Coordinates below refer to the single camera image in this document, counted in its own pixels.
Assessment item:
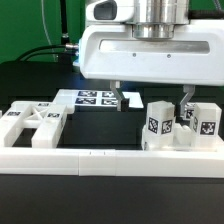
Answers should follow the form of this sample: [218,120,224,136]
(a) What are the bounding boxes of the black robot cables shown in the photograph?
[16,0,81,62]

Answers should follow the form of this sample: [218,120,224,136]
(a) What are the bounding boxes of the white chair back frame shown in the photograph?
[0,101,75,148]

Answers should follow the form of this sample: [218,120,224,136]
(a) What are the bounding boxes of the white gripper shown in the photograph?
[79,0,224,118]

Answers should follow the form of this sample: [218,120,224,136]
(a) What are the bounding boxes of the white tagged nut cube right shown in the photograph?
[184,103,195,120]

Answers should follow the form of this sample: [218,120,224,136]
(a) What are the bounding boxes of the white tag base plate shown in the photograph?
[53,88,145,110]

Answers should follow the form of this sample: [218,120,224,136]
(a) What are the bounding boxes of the grey thin cable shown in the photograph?
[40,0,58,62]

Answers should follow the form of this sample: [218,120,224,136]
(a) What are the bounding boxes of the white chair seat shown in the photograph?
[141,124,224,152]

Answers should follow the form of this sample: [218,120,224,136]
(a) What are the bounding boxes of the white U-shaped fence frame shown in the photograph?
[0,99,224,179]

